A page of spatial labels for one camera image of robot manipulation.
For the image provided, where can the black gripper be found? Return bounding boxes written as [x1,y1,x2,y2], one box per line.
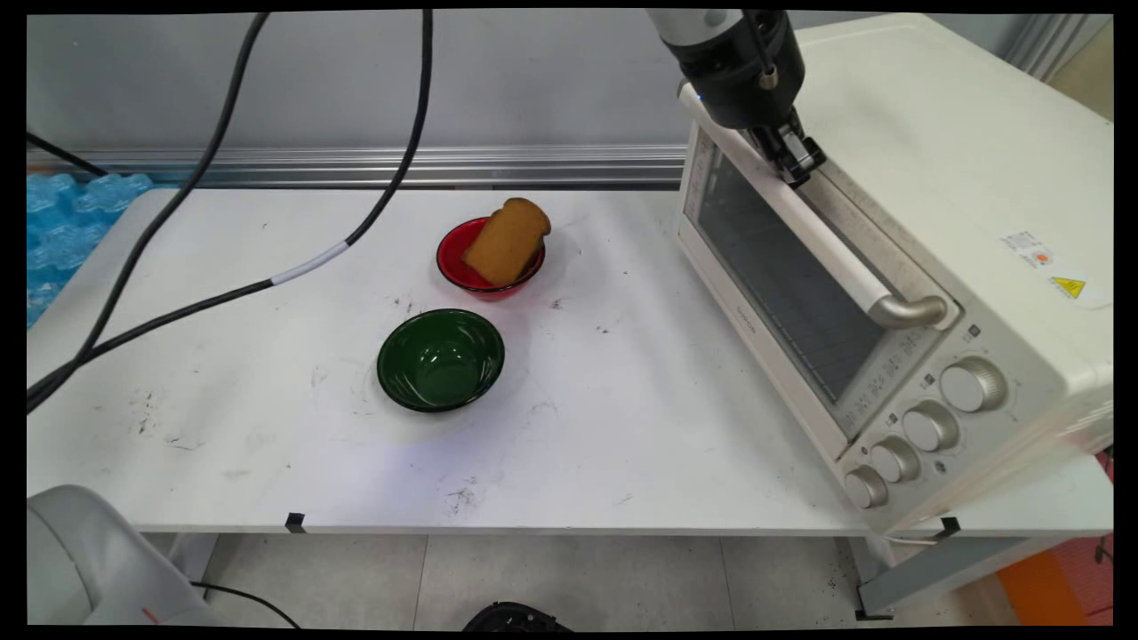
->
[667,11,829,185]

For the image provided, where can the oven door with handle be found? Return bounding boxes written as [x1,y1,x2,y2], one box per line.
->
[677,75,966,463]

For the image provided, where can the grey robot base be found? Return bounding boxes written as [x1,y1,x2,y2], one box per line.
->
[27,484,219,628]

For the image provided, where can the cream toaster oven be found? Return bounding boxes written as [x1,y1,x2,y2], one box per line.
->
[677,12,1114,537]

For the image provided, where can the white label sticker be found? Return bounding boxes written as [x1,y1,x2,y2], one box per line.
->
[1002,230,1060,270]

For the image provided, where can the grey ribbed panel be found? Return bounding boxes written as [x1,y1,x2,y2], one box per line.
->
[1007,13,1112,83]

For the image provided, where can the large silver oven knob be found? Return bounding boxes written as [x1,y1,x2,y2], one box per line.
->
[940,356,1010,414]

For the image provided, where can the brown toast slice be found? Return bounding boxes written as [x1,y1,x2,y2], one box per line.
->
[461,197,552,288]

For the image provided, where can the medium silver oven knob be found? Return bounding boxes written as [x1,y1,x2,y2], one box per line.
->
[902,400,962,453]

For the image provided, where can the small silver oven knob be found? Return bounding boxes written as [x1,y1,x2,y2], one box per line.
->
[843,465,890,510]
[870,436,923,485]

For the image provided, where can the red bowl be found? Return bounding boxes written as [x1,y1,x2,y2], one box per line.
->
[436,218,547,300]

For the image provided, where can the dark green bowl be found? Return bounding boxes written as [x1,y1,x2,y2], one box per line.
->
[377,308,507,413]

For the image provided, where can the black round floor object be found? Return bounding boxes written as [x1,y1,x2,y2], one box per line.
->
[461,601,572,632]

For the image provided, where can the black cable with white tape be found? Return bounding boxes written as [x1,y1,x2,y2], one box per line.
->
[27,11,435,403]

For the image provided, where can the grey table leg frame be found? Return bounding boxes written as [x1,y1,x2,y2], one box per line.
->
[849,533,1072,620]

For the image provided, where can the aluminium wall rail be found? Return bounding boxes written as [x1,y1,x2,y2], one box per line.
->
[27,145,690,190]

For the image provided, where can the black floor cable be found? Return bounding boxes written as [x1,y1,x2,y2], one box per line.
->
[189,581,303,630]

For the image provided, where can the thin black cable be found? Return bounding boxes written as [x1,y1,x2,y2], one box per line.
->
[27,131,109,177]

